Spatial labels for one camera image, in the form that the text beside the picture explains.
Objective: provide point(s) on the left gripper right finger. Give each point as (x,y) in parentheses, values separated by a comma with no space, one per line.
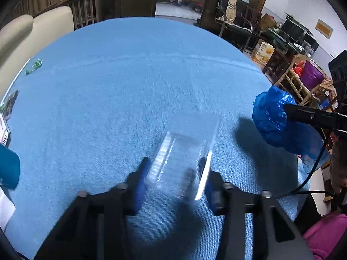
(275,236)

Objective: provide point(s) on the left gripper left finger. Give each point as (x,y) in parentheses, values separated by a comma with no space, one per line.
(94,226)

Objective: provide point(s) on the blue plastic bag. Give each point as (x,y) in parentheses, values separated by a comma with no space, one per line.
(296,129)

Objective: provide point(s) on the clear plastic tray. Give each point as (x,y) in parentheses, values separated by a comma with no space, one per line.
(182,163)

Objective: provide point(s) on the person right hand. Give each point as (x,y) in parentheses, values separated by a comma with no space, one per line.
(338,165)

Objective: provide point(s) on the white folded tissue stack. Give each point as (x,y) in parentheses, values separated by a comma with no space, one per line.
(7,210)

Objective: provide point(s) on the yellow printed carton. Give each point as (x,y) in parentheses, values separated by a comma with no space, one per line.
(262,52)

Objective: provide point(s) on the teal insulated bottle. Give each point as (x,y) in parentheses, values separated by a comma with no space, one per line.
(9,168)

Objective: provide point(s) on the black metal chair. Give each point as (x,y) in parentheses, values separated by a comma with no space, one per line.
(239,20)

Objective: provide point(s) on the dark snack wrapper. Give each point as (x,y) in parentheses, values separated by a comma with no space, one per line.
(7,107)

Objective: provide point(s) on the white stick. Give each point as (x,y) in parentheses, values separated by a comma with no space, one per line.
(14,80)

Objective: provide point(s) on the green candy wrapper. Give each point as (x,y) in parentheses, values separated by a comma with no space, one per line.
(37,64)

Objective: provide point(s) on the cream leather sofa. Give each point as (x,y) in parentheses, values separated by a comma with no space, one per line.
(25,36)

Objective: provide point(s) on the wooden crib railing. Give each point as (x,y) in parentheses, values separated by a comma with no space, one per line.
(85,12)

